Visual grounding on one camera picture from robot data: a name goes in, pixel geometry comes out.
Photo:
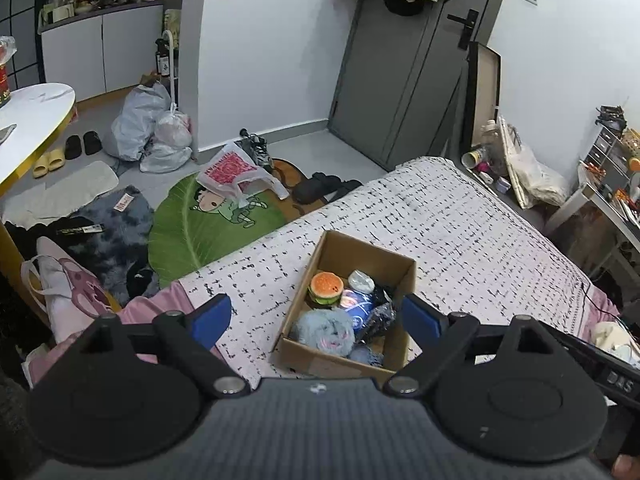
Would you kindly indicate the black mesh cloth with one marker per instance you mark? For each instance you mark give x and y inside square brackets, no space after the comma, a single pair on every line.
[379,321]

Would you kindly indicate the black slide sandal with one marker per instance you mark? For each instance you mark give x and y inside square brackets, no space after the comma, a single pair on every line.
[72,147]
[92,143]

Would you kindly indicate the black spray bottle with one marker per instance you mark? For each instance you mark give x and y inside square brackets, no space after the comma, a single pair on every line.
[163,60]

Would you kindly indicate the light blue fluffy plush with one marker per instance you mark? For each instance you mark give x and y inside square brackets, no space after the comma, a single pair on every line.
[322,332]

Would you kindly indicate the white yellow-edged table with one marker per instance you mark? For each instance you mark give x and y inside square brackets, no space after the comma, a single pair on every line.
[30,120]

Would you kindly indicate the cream white cloth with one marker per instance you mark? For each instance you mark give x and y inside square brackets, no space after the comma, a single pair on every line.
[612,335]

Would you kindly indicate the white black-flecked bed blanket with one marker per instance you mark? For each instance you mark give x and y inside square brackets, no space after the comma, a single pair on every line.
[450,220]

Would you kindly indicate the white canvas tote bag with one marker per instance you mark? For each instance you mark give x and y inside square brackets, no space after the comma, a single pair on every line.
[535,175]

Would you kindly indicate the white clear packet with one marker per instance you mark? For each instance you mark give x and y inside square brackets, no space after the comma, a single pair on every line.
[362,281]

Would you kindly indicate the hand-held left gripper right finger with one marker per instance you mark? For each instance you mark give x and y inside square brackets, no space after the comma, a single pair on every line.
[420,320]

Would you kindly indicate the blue tissue packet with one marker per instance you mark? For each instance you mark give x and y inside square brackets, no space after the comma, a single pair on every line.
[357,305]

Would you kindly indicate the grey fluffy rug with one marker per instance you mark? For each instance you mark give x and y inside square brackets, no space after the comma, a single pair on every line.
[115,245]

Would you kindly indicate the red-printed white plastic bag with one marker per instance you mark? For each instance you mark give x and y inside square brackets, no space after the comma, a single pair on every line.
[227,170]

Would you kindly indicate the grey drawer organizer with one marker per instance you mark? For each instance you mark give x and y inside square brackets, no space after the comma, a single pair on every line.
[607,157]

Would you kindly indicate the black clothes pile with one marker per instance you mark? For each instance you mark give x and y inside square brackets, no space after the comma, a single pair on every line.
[30,232]

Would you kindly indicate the hamburger plush toy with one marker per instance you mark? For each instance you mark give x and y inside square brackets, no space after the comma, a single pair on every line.
[326,287]

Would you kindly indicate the clear plastic bottle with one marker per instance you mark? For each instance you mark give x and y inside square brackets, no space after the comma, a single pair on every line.
[491,137]

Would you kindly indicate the white red paper tag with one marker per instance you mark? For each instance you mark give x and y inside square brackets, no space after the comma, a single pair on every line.
[124,203]

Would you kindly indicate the white floor mat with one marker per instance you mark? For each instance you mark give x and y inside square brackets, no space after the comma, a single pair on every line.
[65,190]

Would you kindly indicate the white tied plastic bag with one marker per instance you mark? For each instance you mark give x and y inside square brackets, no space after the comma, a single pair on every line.
[172,127]

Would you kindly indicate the paper cup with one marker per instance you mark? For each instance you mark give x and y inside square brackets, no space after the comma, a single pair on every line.
[472,156]

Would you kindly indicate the grey door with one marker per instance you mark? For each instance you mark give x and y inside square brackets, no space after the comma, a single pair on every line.
[395,80]

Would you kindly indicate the white cabinet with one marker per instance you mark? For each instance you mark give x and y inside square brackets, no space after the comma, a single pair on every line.
[95,55]

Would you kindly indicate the black cap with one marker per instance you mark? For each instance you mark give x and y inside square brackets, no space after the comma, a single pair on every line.
[142,282]

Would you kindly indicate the small white jar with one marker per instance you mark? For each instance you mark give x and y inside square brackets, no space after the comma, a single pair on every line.
[502,183]

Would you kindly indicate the white narrow rack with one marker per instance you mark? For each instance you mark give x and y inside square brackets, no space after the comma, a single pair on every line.
[174,55]

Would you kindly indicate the brown cardboard box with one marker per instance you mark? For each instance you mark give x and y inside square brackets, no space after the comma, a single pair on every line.
[350,255]

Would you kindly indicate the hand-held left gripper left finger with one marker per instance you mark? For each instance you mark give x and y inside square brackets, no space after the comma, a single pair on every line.
[212,317]

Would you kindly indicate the white flat plastic bag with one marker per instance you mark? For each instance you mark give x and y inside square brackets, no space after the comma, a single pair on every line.
[165,159]

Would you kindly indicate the grey sneakers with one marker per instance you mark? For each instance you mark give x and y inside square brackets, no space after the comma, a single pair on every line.
[257,149]

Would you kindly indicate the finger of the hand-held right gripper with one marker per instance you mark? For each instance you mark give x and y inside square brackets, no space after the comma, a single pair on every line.
[572,352]

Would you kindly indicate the person's right hand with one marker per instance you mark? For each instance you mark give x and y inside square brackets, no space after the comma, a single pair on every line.
[627,467]

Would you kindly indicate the green leaf cartoon rug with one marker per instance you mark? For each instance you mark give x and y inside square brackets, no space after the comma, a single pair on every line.
[185,240]

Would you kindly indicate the black gold flat packet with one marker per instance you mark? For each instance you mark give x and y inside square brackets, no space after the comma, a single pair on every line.
[80,229]

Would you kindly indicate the large grey garbage bag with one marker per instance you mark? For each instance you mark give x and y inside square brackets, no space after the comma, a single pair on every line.
[137,117]

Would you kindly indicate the pink bed sheet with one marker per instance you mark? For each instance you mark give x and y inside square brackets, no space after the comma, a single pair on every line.
[150,310]

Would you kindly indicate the black-framed leaning board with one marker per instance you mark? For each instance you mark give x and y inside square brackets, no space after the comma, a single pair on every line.
[486,90]

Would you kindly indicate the pink cartoon tote bag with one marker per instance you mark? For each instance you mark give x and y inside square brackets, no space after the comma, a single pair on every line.
[65,285]

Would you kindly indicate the white side desk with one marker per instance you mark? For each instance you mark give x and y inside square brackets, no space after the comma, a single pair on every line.
[575,210]

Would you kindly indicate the red snack bag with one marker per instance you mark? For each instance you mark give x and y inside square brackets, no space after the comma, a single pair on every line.
[4,80]

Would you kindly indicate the small light blue fluffy cloth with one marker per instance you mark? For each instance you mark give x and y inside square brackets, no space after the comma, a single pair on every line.
[367,355]

